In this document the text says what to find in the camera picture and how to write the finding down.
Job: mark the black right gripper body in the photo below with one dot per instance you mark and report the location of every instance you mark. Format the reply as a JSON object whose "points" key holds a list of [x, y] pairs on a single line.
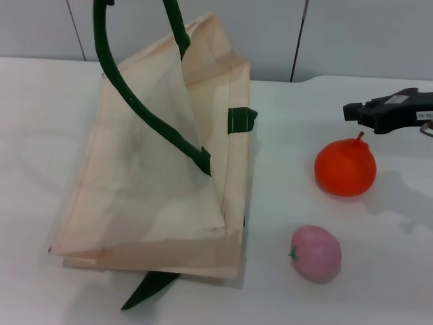
{"points": [[406, 108]]}

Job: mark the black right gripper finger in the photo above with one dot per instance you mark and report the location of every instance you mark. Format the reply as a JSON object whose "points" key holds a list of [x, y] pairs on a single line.
{"points": [[380, 124], [352, 112]]}

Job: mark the orange toy fruit with stem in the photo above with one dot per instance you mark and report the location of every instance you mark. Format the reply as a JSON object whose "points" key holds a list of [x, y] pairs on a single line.
{"points": [[345, 169]]}

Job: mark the pink toy peach green leaf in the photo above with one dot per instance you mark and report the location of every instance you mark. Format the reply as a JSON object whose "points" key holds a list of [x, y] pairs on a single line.
{"points": [[316, 254]]}

